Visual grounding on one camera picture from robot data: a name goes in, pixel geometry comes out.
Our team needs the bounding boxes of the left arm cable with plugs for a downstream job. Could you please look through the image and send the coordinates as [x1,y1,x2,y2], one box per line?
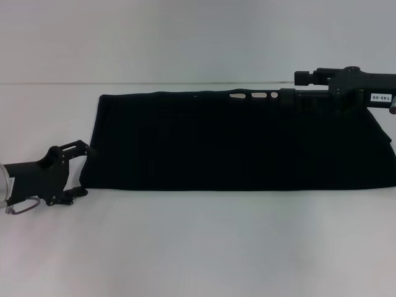
[4,197,41,216]

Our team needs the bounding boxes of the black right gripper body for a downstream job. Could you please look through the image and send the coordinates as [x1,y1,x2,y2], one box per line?
[326,65,396,116]

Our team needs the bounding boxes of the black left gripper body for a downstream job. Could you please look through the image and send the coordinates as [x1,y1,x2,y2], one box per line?
[5,145,71,205]

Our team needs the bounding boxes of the black t-shirt with FREE print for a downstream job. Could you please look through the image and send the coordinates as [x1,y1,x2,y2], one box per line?
[79,88,396,192]

